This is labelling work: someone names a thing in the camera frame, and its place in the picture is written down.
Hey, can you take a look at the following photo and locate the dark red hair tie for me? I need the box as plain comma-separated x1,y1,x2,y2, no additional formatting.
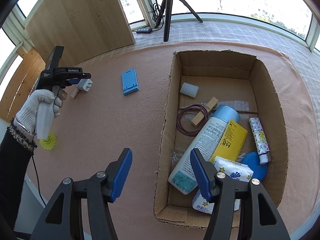
176,103,209,137

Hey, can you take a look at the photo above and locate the yellow black box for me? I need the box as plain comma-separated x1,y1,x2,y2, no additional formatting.
209,120,247,163

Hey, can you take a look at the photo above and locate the black tripod stand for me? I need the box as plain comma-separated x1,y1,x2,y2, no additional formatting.
155,0,203,42

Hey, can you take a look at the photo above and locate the wooden clothespin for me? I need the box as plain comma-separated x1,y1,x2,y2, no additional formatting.
191,97,218,127

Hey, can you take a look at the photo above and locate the white USB wall charger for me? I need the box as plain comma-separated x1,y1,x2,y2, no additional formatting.
76,79,93,92

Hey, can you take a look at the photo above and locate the checkered white bedsheet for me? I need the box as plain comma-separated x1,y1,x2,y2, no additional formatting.
132,19,320,100

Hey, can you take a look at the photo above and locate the white lotion bottle blue cap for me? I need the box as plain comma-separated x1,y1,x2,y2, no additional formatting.
168,105,240,194

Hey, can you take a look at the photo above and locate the open cardboard box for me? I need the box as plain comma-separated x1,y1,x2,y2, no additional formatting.
153,50,289,229

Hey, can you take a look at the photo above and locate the left white gloved hand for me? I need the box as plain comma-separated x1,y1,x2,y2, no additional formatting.
14,89,67,141

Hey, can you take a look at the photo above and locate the black charging cable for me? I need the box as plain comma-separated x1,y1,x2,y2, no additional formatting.
31,154,48,207

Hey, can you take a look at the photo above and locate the black inline cable remote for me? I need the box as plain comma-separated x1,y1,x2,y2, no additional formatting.
136,28,153,34

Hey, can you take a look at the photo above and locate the small white translucent cap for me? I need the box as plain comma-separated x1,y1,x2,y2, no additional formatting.
180,82,199,98

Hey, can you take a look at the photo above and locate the star patterned tissue pack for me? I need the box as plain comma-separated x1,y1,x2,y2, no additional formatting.
192,157,253,215

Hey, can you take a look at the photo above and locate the round blue tin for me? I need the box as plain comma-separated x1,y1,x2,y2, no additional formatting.
241,152,268,181

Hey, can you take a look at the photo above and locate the blue plastic phone stand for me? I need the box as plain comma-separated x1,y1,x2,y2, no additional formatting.
121,68,139,95

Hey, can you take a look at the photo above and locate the left black sleeve forearm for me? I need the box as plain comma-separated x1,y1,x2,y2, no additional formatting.
1,124,37,229

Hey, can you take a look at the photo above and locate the large wooden board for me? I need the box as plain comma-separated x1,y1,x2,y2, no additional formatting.
25,0,135,67

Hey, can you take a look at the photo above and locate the patterned white lighter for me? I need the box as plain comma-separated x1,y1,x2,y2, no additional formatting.
248,117,271,165

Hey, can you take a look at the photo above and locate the small pink cosmetic bottle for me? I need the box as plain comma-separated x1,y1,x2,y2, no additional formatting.
70,87,79,99

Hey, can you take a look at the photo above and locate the yellow plastic shuttlecock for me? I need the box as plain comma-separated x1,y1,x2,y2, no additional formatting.
39,131,56,150

